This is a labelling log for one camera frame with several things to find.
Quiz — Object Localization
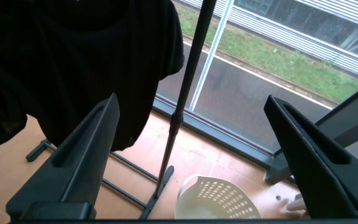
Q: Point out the white laundry basket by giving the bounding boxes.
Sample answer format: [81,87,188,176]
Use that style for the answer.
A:
[174,174,263,220]

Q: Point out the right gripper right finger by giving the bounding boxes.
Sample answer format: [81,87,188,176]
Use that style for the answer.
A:
[263,95,358,218]

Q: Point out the window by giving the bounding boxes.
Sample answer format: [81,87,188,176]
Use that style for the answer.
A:
[152,0,358,185]

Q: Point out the black clothes rack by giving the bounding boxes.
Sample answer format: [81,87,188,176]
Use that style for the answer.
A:
[25,0,218,220]

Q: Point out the beige curtain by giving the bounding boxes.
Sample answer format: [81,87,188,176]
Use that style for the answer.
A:
[286,192,308,212]

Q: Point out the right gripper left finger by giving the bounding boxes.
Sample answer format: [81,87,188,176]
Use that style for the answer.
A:
[6,92,121,220]

